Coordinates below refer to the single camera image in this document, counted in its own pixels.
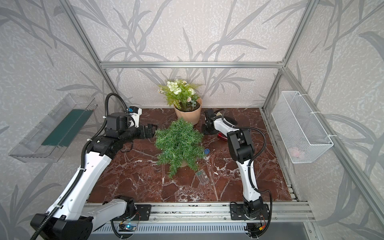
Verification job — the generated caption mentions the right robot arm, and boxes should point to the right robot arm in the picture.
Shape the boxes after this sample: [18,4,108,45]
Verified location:
[202,109,272,219]

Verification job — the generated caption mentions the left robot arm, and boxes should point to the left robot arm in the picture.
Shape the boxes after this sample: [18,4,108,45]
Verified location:
[30,93,158,240]

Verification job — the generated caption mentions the small green christmas tree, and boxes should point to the small green christmas tree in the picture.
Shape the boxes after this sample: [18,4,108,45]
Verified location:
[155,118,205,179]

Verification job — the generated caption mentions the black and yellow glove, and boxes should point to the black and yellow glove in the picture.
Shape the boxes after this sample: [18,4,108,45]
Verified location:
[223,116,238,126]

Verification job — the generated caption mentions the potted white flower plant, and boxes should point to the potted white flower plant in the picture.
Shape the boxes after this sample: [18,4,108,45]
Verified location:
[158,79,202,125]

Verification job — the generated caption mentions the red handled tool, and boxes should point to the red handled tool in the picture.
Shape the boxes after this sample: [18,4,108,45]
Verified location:
[217,132,228,142]

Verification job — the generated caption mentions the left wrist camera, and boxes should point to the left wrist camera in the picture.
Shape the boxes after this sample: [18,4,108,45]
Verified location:
[127,106,142,128]

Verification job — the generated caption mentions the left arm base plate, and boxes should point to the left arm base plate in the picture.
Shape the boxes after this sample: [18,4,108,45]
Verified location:
[132,204,152,222]

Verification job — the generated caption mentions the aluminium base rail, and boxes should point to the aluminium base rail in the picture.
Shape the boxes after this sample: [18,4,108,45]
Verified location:
[141,201,315,224]

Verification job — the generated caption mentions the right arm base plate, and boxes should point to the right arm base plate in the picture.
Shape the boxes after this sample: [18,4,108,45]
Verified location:
[230,202,271,221]

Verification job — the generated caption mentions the clear plastic wall tray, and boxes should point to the clear plastic wall tray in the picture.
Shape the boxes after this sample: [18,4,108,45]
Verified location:
[9,94,98,163]

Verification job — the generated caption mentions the white wire mesh basket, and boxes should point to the white wire mesh basket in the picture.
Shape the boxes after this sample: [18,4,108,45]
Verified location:
[272,91,334,164]

